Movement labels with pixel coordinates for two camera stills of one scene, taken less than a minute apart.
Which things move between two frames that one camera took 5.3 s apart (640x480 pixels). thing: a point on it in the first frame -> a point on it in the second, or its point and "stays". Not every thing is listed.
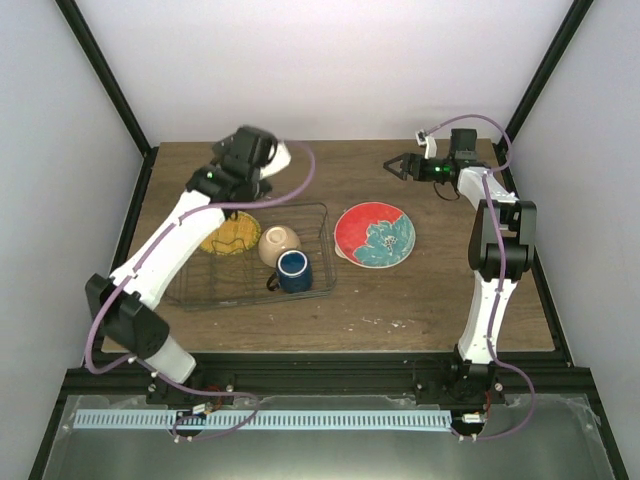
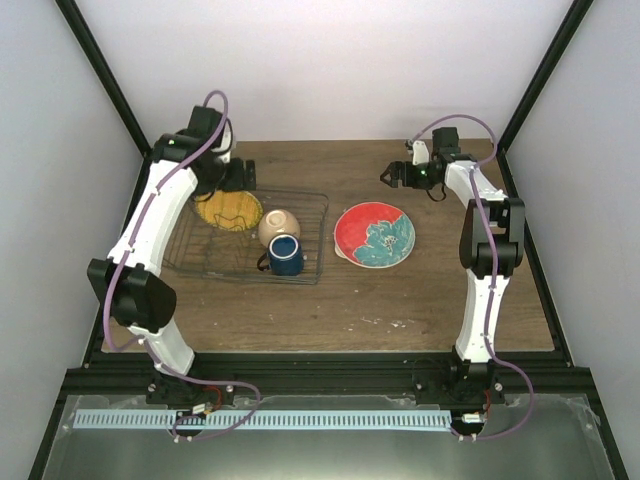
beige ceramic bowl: x=276 y=239 -> x=278 y=221
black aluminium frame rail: x=332 y=374 stays
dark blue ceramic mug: x=293 y=273 -> x=284 y=256
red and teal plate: x=374 y=235 stays
